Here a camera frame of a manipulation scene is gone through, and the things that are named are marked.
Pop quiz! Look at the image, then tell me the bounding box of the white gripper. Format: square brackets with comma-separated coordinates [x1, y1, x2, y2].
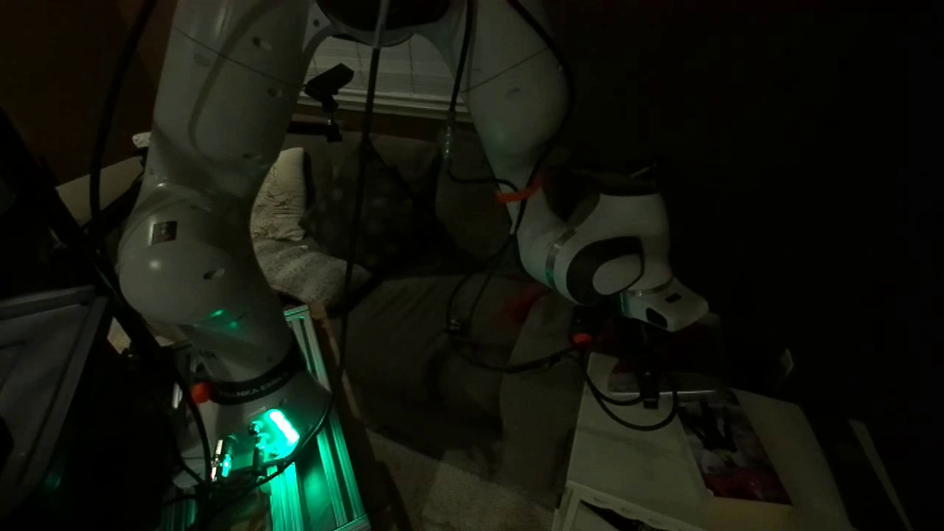
[615, 278, 713, 409]

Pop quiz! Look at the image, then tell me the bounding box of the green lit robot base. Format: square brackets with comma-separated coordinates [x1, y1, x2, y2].
[158, 304, 370, 531]

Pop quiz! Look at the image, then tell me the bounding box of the grey couch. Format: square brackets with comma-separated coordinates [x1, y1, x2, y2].
[322, 126, 730, 495]

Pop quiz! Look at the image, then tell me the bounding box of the dark patterned pillow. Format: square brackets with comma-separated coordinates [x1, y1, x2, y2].
[303, 145, 449, 290]

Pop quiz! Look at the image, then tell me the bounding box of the white pillow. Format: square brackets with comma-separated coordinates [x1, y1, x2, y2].
[248, 145, 370, 307]

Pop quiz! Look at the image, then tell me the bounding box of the dark monitor screen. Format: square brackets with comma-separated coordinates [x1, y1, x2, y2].
[0, 282, 111, 512]

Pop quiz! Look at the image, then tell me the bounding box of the white window frame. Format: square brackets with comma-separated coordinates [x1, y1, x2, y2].
[291, 0, 478, 124]

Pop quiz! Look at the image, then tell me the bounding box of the black cable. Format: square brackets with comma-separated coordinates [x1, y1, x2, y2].
[332, 0, 388, 326]
[87, 0, 162, 232]

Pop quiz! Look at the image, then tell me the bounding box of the black camera on stand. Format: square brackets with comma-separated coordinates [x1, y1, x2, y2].
[301, 62, 360, 141]

